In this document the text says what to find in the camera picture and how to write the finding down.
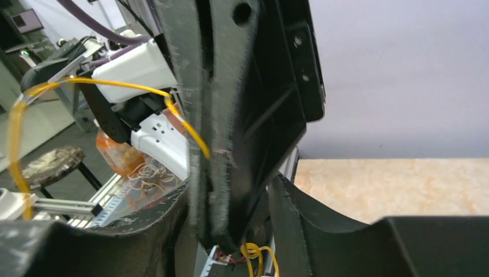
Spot yellow thin cable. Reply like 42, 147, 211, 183
6, 76, 280, 277

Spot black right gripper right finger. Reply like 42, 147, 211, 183
268, 175, 488, 276

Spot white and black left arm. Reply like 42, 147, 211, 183
83, 1, 324, 252

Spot round wooden stool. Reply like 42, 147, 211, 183
22, 145, 102, 199

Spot orange transparent container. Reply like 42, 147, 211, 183
95, 128, 145, 176

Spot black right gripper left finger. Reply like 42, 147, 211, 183
1, 184, 191, 276

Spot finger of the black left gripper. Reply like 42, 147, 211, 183
155, 1, 275, 252
236, 1, 324, 229

